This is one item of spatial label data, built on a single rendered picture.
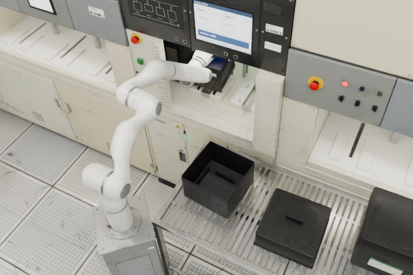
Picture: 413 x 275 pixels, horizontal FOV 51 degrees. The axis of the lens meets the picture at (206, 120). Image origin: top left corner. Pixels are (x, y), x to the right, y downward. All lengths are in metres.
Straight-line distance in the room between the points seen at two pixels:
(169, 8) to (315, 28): 0.68
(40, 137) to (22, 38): 0.88
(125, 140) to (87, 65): 1.21
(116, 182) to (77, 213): 1.44
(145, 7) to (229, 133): 0.83
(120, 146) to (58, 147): 1.87
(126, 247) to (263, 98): 0.98
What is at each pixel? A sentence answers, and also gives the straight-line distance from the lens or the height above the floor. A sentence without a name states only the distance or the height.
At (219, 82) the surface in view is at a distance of 2.50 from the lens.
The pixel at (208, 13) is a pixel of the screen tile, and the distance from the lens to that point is 1.97.
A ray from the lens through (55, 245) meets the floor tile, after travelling 3.26.
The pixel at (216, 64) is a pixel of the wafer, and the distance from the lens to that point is 2.57.
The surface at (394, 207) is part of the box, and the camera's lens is 2.12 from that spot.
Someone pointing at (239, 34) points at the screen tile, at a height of 1.56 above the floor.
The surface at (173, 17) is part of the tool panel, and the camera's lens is 2.09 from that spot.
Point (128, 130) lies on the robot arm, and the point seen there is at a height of 1.31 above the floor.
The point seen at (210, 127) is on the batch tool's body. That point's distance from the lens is 2.49.
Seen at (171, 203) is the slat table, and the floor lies 0.75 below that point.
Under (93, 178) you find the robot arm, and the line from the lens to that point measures 1.98.
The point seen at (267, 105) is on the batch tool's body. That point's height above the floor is 1.23.
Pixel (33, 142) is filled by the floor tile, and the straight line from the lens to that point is 3.88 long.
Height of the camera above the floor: 2.72
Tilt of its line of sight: 48 degrees down
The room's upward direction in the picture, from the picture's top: 4 degrees counter-clockwise
